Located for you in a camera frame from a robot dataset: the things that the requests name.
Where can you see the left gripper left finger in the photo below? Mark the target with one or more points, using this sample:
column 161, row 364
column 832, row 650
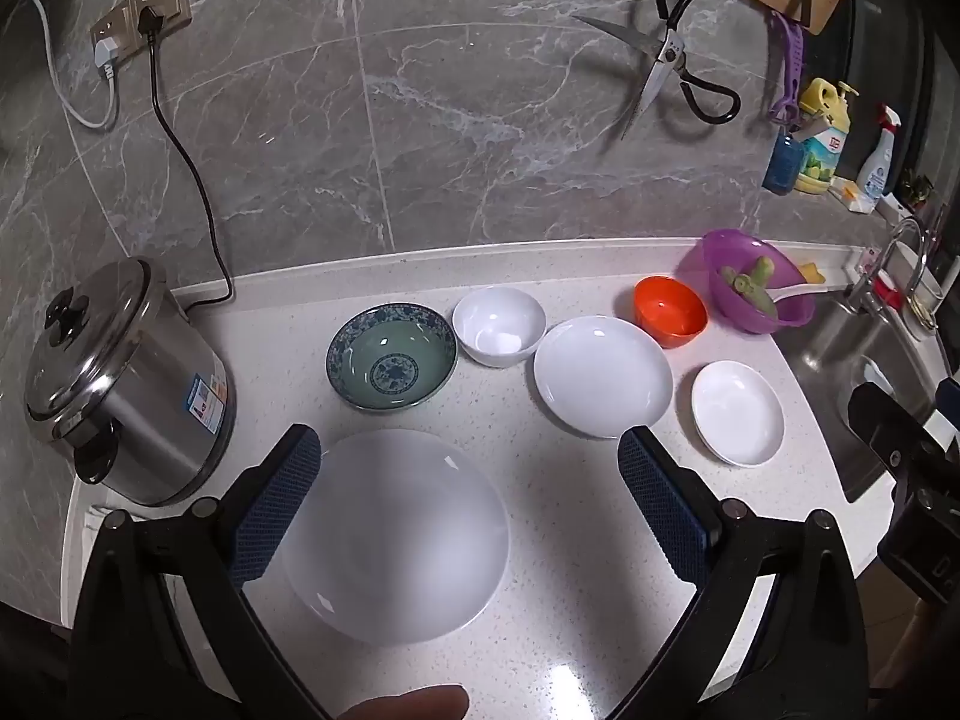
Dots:
column 275, row 491

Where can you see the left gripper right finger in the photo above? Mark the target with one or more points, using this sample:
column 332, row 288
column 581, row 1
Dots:
column 678, row 507

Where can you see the small white plate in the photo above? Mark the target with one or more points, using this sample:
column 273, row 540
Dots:
column 737, row 414

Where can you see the large white plate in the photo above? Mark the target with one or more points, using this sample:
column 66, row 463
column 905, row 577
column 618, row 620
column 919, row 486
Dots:
column 401, row 540

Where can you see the medium white plate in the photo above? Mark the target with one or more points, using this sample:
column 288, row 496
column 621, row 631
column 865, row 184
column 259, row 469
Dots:
column 601, row 375

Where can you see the green blue patterned bowl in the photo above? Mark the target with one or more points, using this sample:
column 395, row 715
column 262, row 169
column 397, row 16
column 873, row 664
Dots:
column 391, row 357

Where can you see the orange plastic bowl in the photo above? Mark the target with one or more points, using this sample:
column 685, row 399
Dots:
column 668, row 310

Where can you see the small white bowl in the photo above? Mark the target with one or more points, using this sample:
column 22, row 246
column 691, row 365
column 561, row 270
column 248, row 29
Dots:
column 499, row 327

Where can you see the kitchen scissors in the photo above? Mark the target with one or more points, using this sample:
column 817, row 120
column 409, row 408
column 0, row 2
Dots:
column 668, row 57

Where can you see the left hand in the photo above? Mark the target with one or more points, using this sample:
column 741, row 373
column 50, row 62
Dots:
column 445, row 702

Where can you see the stainless steel rice cooker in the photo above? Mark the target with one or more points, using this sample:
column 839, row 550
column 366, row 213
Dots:
column 127, row 389

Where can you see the stainless steel sink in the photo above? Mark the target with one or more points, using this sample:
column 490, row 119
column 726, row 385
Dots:
column 837, row 351

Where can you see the white rice paddle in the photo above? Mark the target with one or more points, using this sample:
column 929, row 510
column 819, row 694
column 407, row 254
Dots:
column 796, row 290

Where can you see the chrome faucet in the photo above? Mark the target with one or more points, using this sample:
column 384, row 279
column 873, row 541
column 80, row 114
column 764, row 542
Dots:
column 897, row 276

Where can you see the purple plastic bowl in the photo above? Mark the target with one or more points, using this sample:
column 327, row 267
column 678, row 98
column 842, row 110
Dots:
column 733, row 248

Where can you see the blue cup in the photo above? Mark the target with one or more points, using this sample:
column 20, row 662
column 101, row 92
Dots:
column 786, row 159

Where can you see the white spray bottle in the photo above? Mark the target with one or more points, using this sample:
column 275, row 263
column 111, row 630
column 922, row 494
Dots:
column 873, row 176

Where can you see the yellow dish soap bottle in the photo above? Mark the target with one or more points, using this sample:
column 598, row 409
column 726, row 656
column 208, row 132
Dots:
column 825, row 126

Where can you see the purple hanging brush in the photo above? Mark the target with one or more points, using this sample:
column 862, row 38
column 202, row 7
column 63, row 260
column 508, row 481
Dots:
column 785, row 110

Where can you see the wall power socket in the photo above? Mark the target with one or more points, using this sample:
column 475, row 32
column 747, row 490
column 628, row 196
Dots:
column 117, row 35

